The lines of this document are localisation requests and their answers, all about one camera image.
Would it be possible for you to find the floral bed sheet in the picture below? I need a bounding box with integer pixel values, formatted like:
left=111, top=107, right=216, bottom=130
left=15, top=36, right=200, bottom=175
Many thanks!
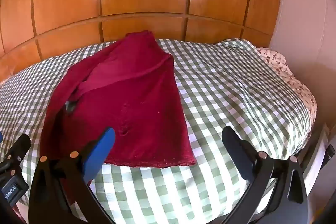
left=256, top=48, right=318, bottom=135

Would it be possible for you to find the red knit garment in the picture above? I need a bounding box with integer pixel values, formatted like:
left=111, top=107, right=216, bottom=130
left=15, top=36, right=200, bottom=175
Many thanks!
left=39, top=32, right=197, bottom=186

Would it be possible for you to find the white bed frame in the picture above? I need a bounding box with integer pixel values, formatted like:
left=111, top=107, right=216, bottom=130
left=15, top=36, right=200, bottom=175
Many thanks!
left=302, top=123, right=332, bottom=193

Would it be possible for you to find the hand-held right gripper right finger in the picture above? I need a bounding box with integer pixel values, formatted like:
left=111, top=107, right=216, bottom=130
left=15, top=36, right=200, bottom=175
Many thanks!
left=221, top=126, right=309, bottom=224

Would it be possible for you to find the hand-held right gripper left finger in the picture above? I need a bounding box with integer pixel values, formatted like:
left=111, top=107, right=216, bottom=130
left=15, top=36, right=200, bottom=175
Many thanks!
left=28, top=127, right=116, bottom=224

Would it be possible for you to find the green checkered bed sheet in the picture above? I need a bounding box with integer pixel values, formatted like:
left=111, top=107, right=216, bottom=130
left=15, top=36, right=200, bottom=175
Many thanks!
left=0, top=39, right=309, bottom=224

